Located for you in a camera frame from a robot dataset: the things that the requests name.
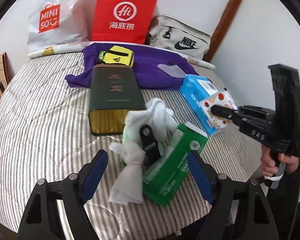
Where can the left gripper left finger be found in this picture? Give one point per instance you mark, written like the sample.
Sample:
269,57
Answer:
41,219

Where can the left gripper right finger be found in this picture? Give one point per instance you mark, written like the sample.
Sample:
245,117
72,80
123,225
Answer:
239,210

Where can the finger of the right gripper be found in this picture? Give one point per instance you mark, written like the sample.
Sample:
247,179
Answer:
227,114

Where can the fruit print tissue packet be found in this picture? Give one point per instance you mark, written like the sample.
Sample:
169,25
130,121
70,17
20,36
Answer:
223,98

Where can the yellow adidas pouch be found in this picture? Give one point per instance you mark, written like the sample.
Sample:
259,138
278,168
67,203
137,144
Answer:
119,55

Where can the grey purple soft pad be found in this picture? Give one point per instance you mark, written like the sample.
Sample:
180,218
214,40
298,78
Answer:
172,70

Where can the blue tissue package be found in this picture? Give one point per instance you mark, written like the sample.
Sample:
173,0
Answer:
201,94

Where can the green wipes packet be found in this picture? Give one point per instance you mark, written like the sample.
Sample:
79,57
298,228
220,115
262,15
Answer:
162,180

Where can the black clip tool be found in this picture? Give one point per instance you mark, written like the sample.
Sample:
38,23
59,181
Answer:
149,144

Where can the striped bed quilt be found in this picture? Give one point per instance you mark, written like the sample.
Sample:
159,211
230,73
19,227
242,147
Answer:
45,133

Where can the white cloth glove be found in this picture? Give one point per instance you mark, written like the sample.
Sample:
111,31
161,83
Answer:
128,186

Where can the purple towel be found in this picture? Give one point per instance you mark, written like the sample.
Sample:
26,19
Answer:
145,67

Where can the beige Nike bag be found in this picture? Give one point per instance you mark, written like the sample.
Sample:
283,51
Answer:
170,33

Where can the dark green book box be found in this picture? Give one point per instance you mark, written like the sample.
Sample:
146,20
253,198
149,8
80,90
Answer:
114,92

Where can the green tissue pack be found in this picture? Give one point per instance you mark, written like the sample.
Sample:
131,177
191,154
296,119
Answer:
101,55

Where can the red paper bag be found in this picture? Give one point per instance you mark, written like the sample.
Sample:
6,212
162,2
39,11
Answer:
122,20

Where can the white Miniso plastic bag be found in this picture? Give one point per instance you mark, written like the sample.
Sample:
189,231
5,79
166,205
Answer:
53,22

